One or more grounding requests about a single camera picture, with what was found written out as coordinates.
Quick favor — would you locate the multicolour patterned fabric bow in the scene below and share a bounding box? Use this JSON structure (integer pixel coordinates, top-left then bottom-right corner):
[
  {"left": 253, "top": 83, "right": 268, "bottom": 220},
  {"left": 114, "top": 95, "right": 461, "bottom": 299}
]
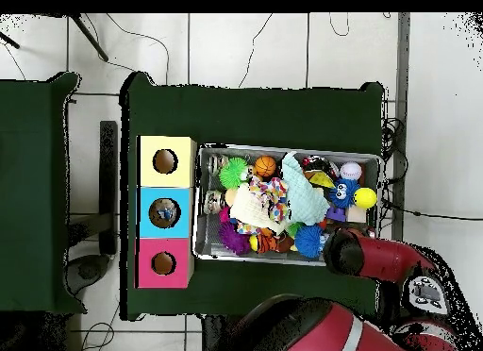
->
[{"left": 248, "top": 175, "right": 291, "bottom": 223}]

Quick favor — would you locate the mint waffle cloth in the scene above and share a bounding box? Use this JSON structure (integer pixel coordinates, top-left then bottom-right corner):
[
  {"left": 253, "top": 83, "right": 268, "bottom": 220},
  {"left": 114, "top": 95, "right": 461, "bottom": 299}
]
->
[{"left": 280, "top": 151, "right": 330, "bottom": 226}]

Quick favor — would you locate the crushed clear bottle blue label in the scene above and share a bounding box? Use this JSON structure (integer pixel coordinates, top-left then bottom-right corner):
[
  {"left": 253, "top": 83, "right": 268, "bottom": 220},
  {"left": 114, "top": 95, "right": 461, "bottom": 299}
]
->
[{"left": 158, "top": 199, "right": 181, "bottom": 224}]

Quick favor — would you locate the yellow plastic ball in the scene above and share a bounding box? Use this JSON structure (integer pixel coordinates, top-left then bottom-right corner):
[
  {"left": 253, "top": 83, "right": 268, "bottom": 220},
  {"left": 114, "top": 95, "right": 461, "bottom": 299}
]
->
[{"left": 353, "top": 187, "right": 378, "bottom": 210}]

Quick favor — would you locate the shallow mesh bin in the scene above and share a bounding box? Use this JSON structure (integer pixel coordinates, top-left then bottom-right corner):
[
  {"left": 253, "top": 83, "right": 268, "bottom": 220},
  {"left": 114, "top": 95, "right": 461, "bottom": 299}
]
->
[{"left": 192, "top": 142, "right": 381, "bottom": 269}]

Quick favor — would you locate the wooden box with three holes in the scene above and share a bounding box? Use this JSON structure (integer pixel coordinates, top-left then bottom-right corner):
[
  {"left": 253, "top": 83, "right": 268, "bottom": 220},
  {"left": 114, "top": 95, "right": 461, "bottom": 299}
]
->
[{"left": 134, "top": 134, "right": 197, "bottom": 291}]

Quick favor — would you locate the green spiky ball toy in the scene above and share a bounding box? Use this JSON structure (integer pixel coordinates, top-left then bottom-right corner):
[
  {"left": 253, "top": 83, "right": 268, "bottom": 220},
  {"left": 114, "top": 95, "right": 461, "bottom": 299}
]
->
[{"left": 218, "top": 156, "right": 250, "bottom": 189}]

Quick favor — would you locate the cream waffle cloth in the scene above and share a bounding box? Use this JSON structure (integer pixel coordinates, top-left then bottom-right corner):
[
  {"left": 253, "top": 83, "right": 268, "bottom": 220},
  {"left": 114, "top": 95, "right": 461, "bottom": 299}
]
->
[{"left": 228, "top": 182, "right": 288, "bottom": 235}]

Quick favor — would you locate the orange toy basketball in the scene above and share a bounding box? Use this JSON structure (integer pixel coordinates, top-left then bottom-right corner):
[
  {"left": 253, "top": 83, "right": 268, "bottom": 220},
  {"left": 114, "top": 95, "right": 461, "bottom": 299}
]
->
[{"left": 254, "top": 155, "right": 277, "bottom": 178}]

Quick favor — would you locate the dark green tablecloth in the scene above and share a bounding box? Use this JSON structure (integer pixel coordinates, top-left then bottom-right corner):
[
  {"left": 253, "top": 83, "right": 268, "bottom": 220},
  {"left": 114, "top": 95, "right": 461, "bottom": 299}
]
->
[
  {"left": 0, "top": 72, "right": 88, "bottom": 315},
  {"left": 119, "top": 71, "right": 386, "bottom": 322}
]

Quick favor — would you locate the yellow cheese wedge toy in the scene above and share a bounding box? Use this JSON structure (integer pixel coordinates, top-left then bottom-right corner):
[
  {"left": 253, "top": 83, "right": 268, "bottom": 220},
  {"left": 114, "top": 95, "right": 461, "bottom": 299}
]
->
[{"left": 308, "top": 170, "right": 336, "bottom": 190}]

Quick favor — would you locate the small blue spiky ball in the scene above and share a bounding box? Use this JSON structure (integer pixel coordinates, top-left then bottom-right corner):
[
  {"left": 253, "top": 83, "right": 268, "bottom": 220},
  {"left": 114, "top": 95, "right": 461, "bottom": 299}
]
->
[{"left": 293, "top": 224, "right": 326, "bottom": 259}]

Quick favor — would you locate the blue spiky ball with eyes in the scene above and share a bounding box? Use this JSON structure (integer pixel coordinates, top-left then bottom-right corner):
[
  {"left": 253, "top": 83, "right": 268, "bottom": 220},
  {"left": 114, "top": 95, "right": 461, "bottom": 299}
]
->
[{"left": 327, "top": 177, "right": 361, "bottom": 209}]

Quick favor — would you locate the white toy baseball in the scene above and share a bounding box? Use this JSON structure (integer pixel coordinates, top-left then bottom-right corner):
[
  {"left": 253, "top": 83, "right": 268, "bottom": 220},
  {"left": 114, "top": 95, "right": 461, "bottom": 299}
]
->
[{"left": 339, "top": 160, "right": 363, "bottom": 181}]

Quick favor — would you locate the black upright panel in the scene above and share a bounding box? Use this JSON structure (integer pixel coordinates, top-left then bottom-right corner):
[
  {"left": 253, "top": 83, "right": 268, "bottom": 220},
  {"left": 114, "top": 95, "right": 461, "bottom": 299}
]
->
[{"left": 98, "top": 120, "right": 119, "bottom": 256}]

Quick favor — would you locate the grey rounded base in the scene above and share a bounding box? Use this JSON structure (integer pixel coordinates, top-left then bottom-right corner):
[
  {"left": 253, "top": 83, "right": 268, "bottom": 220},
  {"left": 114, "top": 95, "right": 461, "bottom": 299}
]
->
[{"left": 65, "top": 253, "right": 111, "bottom": 296}]

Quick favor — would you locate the long black tripod leg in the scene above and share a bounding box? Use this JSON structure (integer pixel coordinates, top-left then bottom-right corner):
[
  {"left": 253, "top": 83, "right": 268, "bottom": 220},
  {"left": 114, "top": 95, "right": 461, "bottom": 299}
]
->
[{"left": 69, "top": 13, "right": 109, "bottom": 62}]

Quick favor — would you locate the short black tripod leg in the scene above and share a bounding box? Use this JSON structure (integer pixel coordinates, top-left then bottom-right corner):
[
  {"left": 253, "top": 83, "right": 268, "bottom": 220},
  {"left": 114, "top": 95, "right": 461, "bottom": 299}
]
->
[{"left": 0, "top": 29, "right": 21, "bottom": 49}]

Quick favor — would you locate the thin black floor cable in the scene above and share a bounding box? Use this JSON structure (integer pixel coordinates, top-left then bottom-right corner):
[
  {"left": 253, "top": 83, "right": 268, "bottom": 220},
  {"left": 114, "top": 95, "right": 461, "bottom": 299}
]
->
[
  {"left": 83, "top": 13, "right": 170, "bottom": 85},
  {"left": 238, "top": 13, "right": 275, "bottom": 89}
]

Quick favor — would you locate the black cable bundle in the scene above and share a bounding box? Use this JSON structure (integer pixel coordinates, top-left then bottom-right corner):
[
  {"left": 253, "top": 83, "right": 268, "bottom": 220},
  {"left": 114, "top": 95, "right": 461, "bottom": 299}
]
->
[{"left": 379, "top": 116, "right": 409, "bottom": 186}]

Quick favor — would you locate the black cable with connector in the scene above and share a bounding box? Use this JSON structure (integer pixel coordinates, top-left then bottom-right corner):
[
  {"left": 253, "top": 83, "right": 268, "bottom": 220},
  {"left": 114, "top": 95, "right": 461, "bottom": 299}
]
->
[{"left": 379, "top": 197, "right": 483, "bottom": 222}]

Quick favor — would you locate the thin black cable loop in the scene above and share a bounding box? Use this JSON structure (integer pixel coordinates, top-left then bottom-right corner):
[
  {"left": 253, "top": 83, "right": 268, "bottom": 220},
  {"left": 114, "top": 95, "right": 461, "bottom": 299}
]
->
[{"left": 328, "top": 13, "right": 351, "bottom": 38}]

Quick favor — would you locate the grey floor rail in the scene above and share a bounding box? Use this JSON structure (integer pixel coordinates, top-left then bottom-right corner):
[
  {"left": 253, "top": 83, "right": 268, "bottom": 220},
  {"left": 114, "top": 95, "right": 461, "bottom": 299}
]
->
[{"left": 390, "top": 12, "right": 411, "bottom": 243}]

